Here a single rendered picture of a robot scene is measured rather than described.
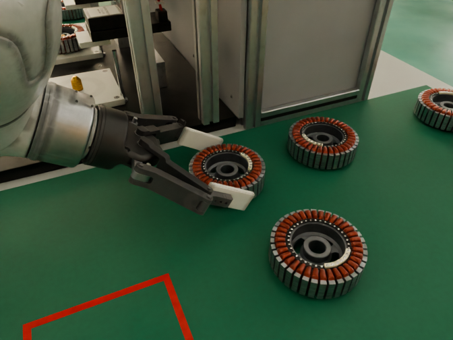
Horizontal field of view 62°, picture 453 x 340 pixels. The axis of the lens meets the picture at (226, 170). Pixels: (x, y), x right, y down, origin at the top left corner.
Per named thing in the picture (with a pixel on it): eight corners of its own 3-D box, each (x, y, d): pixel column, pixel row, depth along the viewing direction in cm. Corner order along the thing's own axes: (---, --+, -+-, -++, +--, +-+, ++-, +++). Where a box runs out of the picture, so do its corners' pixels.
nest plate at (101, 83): (41, 121, 67) (39, 115, 66) (37, 86, 78) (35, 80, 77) (125, 104, 72) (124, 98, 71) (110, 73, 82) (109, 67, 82)
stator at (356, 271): (249, 251, 47) (251, 231, 45) (313, 214, 52) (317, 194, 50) (314, 320, 40) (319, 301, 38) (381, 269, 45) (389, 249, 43)
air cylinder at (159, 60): (143, 91, 76) (139, 65, 72) (134, 76, 81) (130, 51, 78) (167, 86, 77) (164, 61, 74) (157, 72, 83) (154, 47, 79)
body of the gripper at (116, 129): (100, 125, 40) (176, 146, 45) (95, 90, 47) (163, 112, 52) (78, 178, 44) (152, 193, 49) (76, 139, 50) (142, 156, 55)
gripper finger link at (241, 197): (209, 181, 47) (212, 184, 47) (253, 191, 51) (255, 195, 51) (199, 198, 49) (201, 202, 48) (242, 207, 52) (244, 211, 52)
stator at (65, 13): (52, 23, 114) (49, 10, 111) (53, 11, 122) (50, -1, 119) (91, 19, 116) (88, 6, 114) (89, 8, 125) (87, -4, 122)
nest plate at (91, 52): (35, 68, 84) (33, 63, 83) (32, 44, 95) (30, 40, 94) (103, 57, 89) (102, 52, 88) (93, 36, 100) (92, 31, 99)
